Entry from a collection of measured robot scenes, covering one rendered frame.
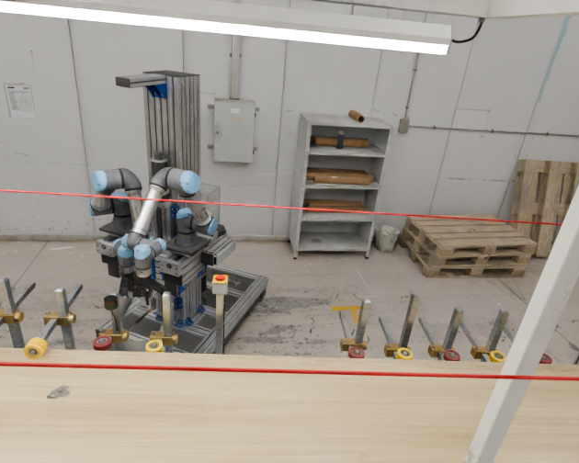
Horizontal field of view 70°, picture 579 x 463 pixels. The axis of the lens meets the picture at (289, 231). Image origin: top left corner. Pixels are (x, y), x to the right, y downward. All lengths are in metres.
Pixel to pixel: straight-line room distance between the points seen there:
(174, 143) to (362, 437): 1.94
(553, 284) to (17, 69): 4.55
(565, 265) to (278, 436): 1.22
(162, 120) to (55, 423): 1.72
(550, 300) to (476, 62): 4.36
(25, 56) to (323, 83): 2.82
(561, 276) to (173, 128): 2.22
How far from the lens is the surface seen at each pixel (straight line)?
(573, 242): 1.03
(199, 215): 2.47
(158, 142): 2.79
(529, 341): 1.14
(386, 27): 1.37
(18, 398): 2.10
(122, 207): 2.91
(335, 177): 4.47
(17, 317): 2.44
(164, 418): 1.87
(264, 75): 4.49
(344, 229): 5.18
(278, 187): 4.79
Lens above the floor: 2.32
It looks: 26 degrees down
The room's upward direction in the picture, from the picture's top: 6 degrees clockwise
